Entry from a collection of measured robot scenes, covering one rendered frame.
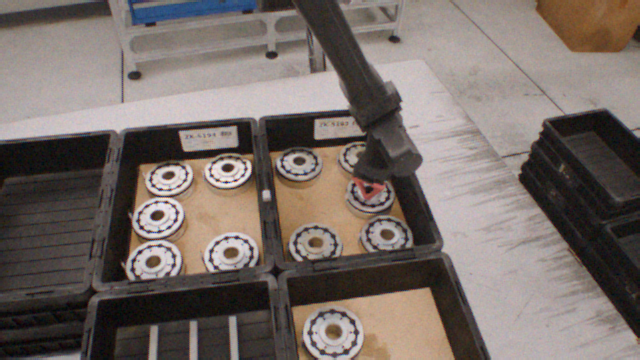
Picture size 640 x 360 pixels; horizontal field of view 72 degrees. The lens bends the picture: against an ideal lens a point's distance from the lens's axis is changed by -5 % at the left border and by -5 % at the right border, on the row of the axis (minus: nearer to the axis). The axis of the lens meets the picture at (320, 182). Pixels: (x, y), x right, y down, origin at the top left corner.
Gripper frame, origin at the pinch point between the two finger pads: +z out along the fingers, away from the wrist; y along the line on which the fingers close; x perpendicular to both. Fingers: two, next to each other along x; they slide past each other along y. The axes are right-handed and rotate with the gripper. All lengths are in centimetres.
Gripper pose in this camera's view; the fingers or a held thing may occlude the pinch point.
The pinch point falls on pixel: (371, 188)
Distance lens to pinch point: 97.3
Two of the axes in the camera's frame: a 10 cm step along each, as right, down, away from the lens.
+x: -8.8, -3.8, 2.6
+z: -0.6, 6.6, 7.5
